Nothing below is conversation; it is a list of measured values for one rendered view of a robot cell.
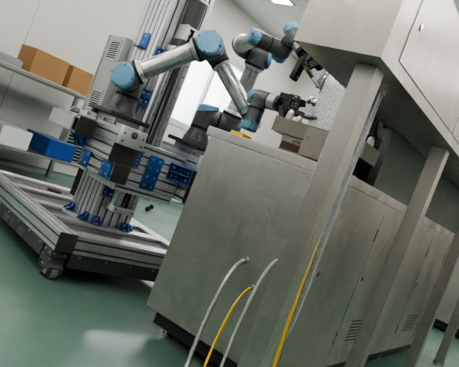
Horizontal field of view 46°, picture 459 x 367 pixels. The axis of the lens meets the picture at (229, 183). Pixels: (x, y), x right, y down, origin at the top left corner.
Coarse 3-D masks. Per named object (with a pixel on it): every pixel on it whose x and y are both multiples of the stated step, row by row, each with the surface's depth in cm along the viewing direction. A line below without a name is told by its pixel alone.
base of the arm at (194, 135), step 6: (192, 126) 292; (198, 126) 290; (186, 132) 295; (192, 132) 290; (198, 132) 290; (204, 132) 291; (186, 138) 291; (192, 138) 289; (198, 138) 289; (204, 138) 291; (198, 144) 289; (204, 144) 291
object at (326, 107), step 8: (320, 96) 229; (328, 96) 227; (320, 104) 228; (328, 104) 226; (336, 104) 224; (320, 112) 227; (328, 112) 225; (336, 112) 223; (312, 120) 229; (320, 120) 227; (328, 120) 225; (328, 128) 224
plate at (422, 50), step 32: (320, 0) 140; (352, 0) 135; (384, 0) 130; (416, 0) 133; (448, 0) 151; (320, 32) 138; (352, 32) 133; (384, 32) 129; (416, 32) 139; (448, 32) 158; (320, 64) 156; (352, 64) 143; (384, 64) 132; (416, 64) 147; (448, 64) 168; (416, 96) 155; (448, 96) 178; (416, 128) 193; (448, 128) 190; (448, 160) 234
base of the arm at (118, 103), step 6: (114, 96) 259; (120, 96) 257; (126, 96) 257; (132, 96) 258; (114, 102) 256; (120, 102) 257; (126, 102) 257; (132, 102) 258; (114, 108) 255; (120, 108) 255; (126, 108) 256; (132, 108) 258; (126, 114) 257; (132, 114) 259
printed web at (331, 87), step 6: (330, 78) 228; (324, 84) 229; (330, 84) 227; (336, 84) 226; (324, 90) 228; (330, 90) 227; (336, 90) 225; (342, 90) 224; (336, 96) 225; (342, 96) 223; (372, 126) 227; (372, 132) 228
